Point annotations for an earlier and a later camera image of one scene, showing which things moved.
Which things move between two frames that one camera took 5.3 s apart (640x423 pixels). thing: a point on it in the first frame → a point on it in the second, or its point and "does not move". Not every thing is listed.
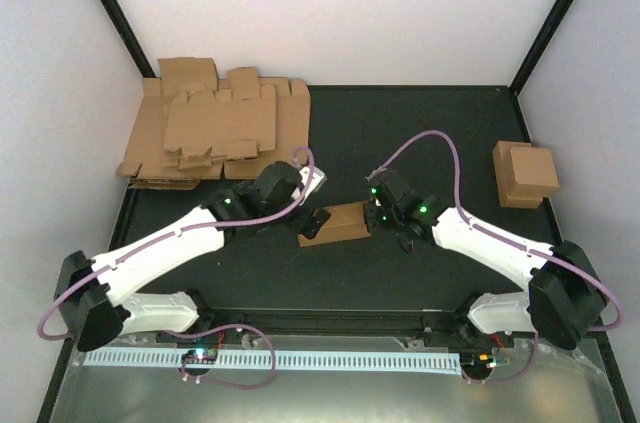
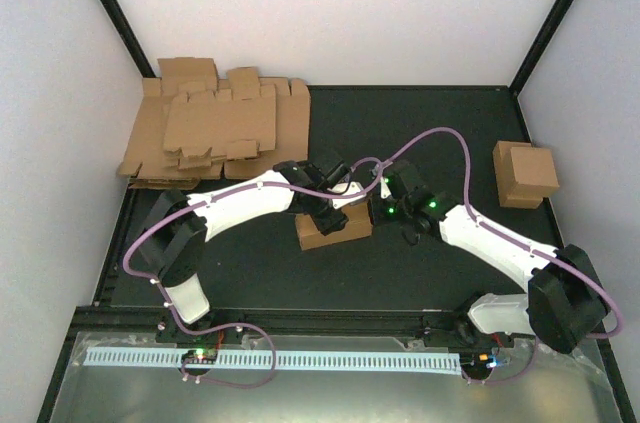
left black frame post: (113, 9) does not move
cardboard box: (535, 172) does not move
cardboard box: (346, 222) does not move
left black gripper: (310, 231) → (327, 225)
